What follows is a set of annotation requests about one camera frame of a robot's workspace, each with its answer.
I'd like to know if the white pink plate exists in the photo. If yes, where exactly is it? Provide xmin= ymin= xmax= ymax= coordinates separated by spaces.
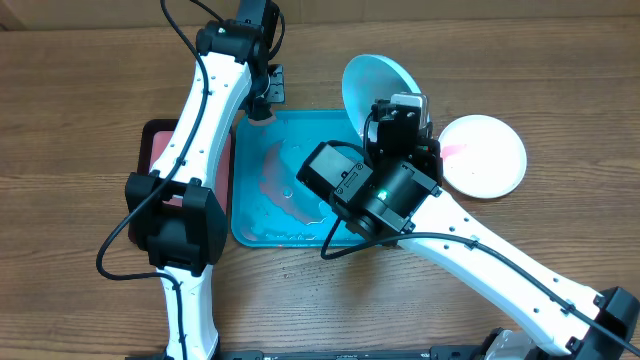
xmin=438 ymin=114 xmax=528 ymax=199

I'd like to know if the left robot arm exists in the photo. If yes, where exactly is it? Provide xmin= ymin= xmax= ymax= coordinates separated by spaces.
xmin=122 ymin=0 xmax=286 ymax=359

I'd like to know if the teal plastic tray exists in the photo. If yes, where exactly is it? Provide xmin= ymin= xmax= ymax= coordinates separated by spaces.
xmin=231 ymin=110 xmax=361 ymax=248

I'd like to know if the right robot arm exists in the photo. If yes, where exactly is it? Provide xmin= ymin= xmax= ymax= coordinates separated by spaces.
xmin=297 ymin=94 xmax=639 ymax=359

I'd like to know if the light blue plate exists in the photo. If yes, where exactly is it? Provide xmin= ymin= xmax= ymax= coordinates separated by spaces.
xmin=342 ymin=54 xmax=421 ymax=139

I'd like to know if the dark green sponge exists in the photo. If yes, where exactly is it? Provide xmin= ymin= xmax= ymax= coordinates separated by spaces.
xmin=248 ymin=114 xmax=277 ymax=127

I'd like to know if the black tray with red mat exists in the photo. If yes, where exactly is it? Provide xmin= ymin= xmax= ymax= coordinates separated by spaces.
xmin=136 ymin=119 xmax=234 ymax=215

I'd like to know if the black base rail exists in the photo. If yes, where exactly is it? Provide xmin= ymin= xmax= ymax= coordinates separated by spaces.
xmin=124 ymin=344 xmax=501 ymax=360

